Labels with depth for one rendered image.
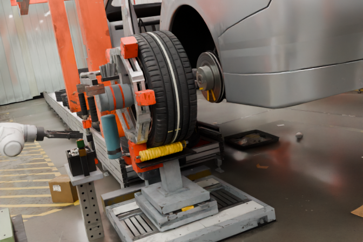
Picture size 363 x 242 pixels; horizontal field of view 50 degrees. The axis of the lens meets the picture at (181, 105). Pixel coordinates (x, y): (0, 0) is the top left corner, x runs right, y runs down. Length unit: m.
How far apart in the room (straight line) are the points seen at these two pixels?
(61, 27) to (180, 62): 2.74
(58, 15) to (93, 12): 1.94
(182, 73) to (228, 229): 0.88
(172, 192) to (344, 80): 1.19
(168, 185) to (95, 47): 1.03
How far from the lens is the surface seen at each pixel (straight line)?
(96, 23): 2.70
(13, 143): 1.87
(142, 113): 2.00
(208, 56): 2.40
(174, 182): 2.37
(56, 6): 4.64
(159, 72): 1.98
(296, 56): 1.63
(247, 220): 2.30
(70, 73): 4.60
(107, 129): 2.33
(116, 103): 2.17
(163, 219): 2.23
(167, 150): 2.20
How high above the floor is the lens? 1.08
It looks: 9 degrees down
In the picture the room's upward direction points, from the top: 9 degrees counter-clockwise
